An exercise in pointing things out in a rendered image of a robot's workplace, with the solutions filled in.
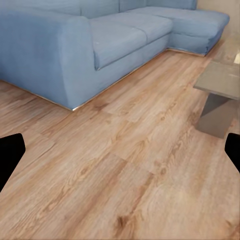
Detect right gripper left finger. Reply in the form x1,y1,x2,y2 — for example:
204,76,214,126
0,133,26,193

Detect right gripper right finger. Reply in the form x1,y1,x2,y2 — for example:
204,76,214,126
224,132,240,172

